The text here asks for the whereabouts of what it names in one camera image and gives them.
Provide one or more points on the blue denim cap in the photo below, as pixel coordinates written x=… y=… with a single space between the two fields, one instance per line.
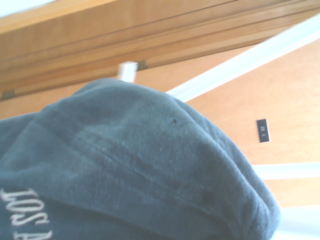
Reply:
x=130 y=165

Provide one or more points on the brass door hinge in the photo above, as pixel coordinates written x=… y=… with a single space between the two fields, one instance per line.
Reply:
x=143 y=64
x=8 y=95

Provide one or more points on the wooden door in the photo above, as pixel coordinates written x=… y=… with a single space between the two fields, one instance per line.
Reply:
x=287 y=100

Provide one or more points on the wooden door frame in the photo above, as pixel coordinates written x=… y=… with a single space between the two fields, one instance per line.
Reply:
x=140 y=32

